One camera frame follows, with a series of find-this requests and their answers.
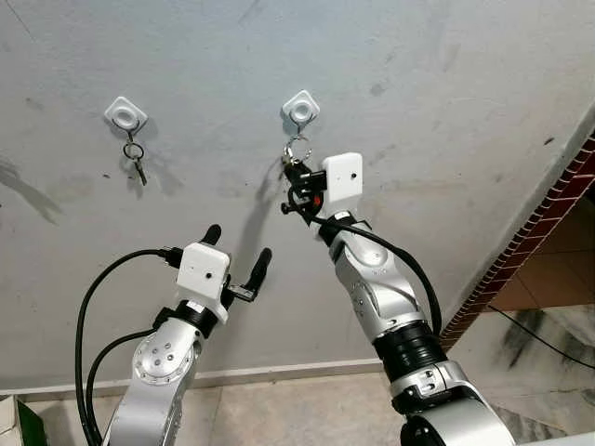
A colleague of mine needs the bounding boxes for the silver keys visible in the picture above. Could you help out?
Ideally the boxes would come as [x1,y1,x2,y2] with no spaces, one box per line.
[282,135,314,177]

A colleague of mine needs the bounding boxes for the red mosaic tile door jamb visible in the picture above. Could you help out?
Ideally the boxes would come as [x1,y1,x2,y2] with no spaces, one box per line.
[439,130,595,352]

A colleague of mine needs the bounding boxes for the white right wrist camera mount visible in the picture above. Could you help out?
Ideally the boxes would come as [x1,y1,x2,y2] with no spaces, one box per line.
[321,152,364,216]

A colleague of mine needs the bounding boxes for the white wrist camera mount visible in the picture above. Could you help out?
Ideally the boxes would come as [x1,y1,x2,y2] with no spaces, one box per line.
[321,152,364,216]
[177,243,233,321]

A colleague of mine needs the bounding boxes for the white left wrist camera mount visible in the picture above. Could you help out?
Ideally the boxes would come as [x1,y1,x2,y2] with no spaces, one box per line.
[177,243,233,321]

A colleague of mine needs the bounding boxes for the white square wall hook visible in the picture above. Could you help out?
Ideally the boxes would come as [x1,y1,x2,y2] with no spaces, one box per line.
[281,90,322,128]
[103,96,150,133]

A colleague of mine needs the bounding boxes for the single silver key on ring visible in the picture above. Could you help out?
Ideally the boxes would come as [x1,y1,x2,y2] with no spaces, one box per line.
[123,139,150,187]

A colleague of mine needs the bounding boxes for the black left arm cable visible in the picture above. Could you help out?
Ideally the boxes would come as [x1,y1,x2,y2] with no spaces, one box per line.
[76,246,187,446]

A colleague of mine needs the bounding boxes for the thin black floor cable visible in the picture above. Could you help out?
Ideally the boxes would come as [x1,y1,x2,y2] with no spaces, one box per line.
[483,305,595,371]

